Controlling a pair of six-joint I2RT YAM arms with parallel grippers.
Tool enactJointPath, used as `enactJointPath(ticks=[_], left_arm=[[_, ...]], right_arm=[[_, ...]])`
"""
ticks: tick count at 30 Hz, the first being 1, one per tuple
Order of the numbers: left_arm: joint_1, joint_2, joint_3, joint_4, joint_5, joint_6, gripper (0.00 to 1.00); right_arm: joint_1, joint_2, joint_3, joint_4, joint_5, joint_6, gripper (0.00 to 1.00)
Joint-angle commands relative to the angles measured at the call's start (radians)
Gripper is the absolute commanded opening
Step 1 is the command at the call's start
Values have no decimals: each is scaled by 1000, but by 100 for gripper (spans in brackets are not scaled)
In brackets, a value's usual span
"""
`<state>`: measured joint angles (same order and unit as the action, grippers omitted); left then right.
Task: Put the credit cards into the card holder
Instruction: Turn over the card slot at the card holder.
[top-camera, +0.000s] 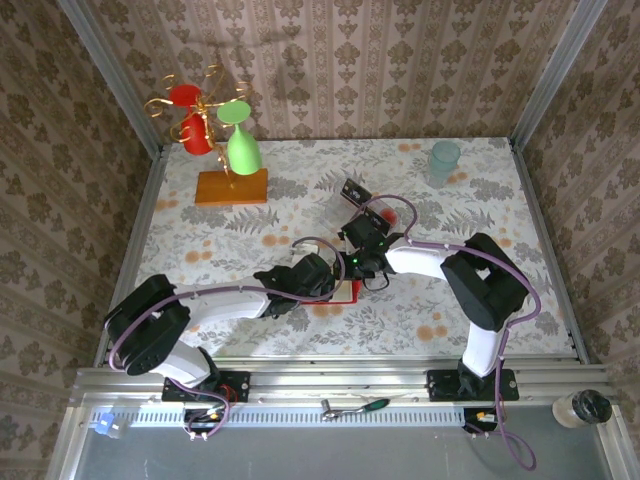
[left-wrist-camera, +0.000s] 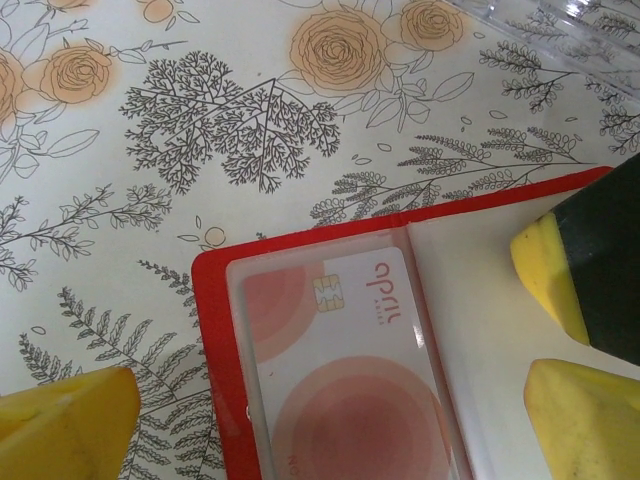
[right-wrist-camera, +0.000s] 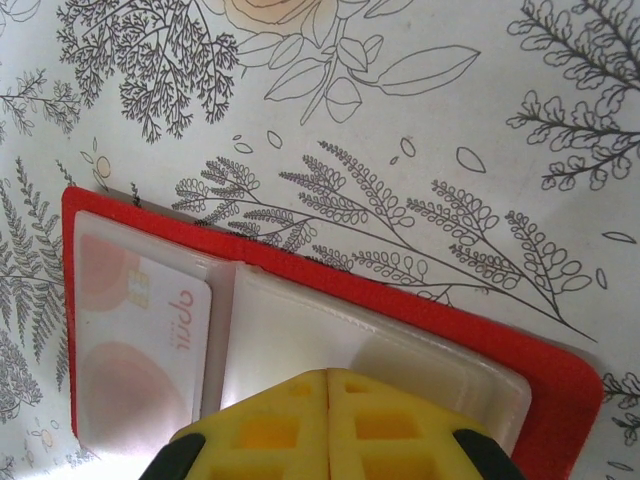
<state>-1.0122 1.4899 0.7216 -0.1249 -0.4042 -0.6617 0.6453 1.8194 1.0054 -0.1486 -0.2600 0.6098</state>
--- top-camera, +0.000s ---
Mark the red plastic wine glass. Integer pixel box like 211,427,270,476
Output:
168,83,216,156

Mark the clear jar black lid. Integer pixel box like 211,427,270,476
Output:
551,388,614,430

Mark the aluminium front rail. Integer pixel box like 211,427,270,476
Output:
69,355,619,407

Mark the pale blue plastic cup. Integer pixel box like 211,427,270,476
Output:
426,139,462,190

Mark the green handled ratchet wrench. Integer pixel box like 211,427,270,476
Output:
320,396,392,421

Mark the red card holder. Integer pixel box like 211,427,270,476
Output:
299,276,363,306

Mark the green plastic wine glass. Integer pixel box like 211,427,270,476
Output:
216,99,264,176

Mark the blue white plug connector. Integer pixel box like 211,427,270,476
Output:
91,412,129,439

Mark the grey metal panel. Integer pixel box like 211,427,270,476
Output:
47,405,631,480

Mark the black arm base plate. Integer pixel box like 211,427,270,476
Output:
161,370,251,404
427,369,520,403

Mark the slotted grey cable duct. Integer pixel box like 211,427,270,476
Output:
88,403,501,427

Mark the aluminium frame post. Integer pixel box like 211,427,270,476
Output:
58,0,164,157
510,0,609,151

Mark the black power connector block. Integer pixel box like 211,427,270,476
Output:
462,407,503,441
180,407,229,444

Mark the gold wire rack wooden base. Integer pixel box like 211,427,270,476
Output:
143,63,270,206

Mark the aluminium table side rail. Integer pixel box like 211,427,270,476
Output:
94,144,169,369
509,142,591,364

